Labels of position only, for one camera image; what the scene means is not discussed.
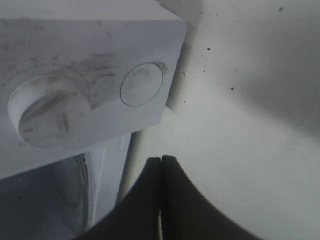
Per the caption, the round white door button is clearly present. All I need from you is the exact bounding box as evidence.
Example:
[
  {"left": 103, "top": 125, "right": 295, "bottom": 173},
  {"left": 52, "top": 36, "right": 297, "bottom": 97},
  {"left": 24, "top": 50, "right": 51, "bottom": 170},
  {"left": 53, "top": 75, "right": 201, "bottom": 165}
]
[{"left": 120, "top": 62, "right": 164, "bottom": 107}]

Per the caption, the white microwave oven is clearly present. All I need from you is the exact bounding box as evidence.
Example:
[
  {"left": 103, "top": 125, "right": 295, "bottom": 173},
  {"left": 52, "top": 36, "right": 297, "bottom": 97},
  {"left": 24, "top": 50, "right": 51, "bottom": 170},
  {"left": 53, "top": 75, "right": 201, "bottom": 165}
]
[{"left": 0, "top": 0, "right": 187, "bottom": 240}]

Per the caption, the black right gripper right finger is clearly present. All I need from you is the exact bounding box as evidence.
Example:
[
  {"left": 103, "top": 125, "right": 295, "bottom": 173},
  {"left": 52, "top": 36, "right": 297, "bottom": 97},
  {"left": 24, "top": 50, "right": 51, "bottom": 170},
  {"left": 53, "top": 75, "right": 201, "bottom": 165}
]
[{"left": 160, "top": 155, "right": 257, "bottom": 240}]

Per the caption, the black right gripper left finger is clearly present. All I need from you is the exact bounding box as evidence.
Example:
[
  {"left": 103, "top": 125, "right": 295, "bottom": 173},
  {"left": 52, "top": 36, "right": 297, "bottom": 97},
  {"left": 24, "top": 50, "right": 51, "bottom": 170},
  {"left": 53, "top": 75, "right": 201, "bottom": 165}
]
[{"left": 79, "top": 157, "right": 162, "bottom": 240}]

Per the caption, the white lower microwave knob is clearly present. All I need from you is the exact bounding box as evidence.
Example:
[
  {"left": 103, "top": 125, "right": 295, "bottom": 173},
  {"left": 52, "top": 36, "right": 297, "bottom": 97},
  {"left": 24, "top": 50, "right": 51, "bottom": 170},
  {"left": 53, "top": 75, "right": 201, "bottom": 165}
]
[{"left": 7, "top": 75, "right": 92, "bottom": 148}]

